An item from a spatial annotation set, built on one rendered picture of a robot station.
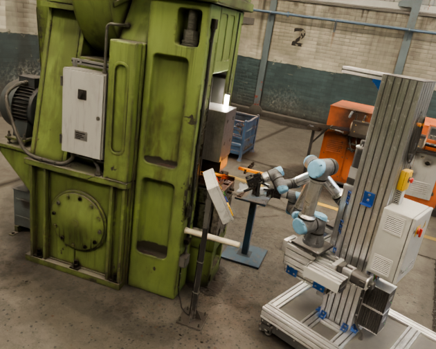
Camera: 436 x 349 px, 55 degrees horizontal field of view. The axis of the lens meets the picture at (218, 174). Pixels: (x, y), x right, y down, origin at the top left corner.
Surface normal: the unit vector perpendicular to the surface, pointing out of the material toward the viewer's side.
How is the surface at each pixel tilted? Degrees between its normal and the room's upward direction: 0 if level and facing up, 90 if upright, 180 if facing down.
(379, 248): 90
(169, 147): 89
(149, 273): 90
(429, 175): 90
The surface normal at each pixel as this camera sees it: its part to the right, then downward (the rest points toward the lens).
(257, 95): -0.46, 0.24
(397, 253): -0.67, 0.16
